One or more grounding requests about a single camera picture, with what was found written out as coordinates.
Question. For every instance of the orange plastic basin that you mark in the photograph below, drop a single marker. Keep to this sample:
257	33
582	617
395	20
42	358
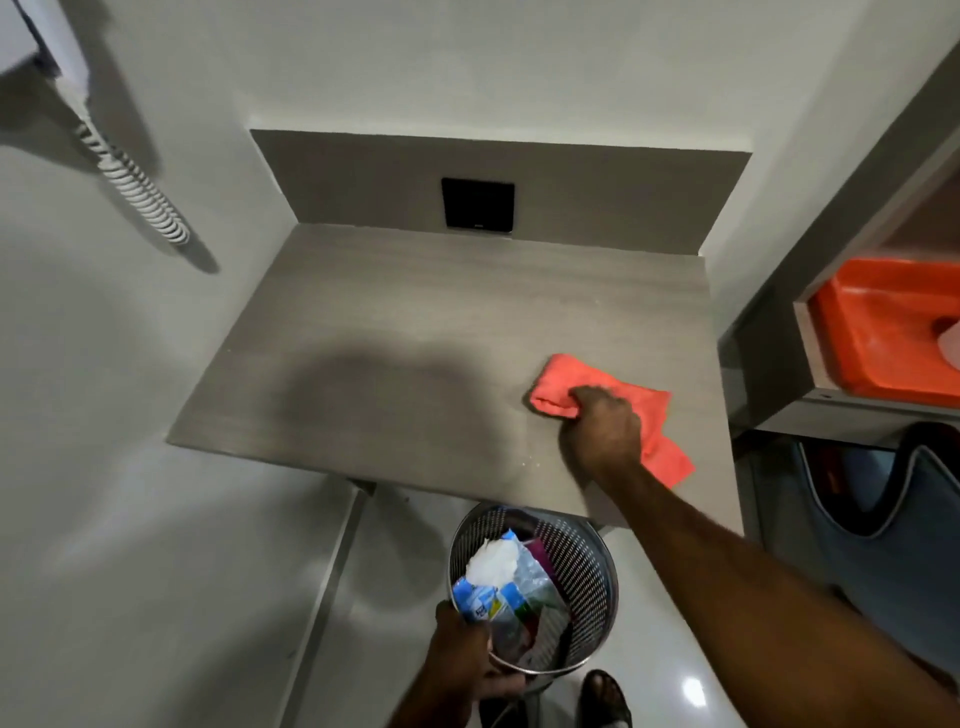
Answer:
874	330

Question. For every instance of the person's right fingers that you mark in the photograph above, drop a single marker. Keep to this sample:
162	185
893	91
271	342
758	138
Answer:
589	395

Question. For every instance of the white wall-mounted hair dryer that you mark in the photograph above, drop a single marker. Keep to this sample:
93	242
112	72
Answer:
52	37

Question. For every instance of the magenta wrapper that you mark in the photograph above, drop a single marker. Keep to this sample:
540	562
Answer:
541	556

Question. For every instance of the white object in basin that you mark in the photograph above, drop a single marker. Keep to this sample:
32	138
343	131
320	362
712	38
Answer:
950	345

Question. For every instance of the blue laundry bag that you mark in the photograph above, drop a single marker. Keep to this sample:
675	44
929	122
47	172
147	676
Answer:
900	570

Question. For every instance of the person's left forearm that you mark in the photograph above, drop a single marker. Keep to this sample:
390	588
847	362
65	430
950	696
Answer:
431	701

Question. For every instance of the grey wooden shelf unit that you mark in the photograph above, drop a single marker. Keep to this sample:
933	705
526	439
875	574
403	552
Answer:
772	360

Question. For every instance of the person's sandalled foot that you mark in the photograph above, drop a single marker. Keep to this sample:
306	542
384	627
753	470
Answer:
604	701

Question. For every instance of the person's right hand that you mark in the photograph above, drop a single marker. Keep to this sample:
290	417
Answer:
604	439

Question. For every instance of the person's left fingers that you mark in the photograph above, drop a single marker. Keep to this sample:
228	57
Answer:
504	685

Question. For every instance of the person's right forearm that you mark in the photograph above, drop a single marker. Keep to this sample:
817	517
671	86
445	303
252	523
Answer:
757	607

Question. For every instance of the person's left hand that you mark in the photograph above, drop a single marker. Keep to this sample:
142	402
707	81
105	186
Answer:
457	649

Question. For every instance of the metal mesh waste bin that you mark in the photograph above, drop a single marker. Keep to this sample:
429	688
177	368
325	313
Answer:
589	577

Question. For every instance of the blue and white packet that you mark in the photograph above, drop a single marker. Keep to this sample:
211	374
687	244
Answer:
480	600

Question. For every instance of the black wall socket plate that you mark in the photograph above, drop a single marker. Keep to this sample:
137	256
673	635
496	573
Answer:
478	205

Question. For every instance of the orange cleaning cloth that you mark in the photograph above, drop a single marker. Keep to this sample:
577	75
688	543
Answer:
559	379

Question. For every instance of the white crumpled tissue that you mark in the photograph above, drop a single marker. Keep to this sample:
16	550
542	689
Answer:
495	562

